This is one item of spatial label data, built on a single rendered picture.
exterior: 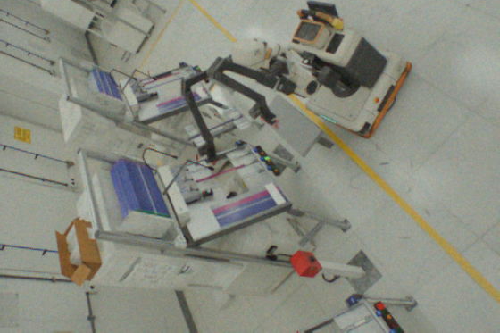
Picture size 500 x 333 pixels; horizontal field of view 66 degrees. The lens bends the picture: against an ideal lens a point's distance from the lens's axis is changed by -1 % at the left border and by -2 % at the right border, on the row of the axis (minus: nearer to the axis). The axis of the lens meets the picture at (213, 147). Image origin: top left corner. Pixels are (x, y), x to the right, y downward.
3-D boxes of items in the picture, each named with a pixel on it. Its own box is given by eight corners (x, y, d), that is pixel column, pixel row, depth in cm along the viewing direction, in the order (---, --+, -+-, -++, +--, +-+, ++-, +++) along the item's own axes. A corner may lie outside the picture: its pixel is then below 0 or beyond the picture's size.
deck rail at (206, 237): (290, 207, 269) (290, 201, 265) (291, 209, 268) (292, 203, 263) (194, 244, 252) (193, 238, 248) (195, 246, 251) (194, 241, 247)
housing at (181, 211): (170, 177, 301) (167, 164, 291) (191, 223, 266) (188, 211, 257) (160, 180, 299) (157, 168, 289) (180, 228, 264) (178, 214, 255)
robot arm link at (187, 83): (180, 81, 256) (175, 79, 264) (187, 100, 262) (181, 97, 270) (237, 56, 269) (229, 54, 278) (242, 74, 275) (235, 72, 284)
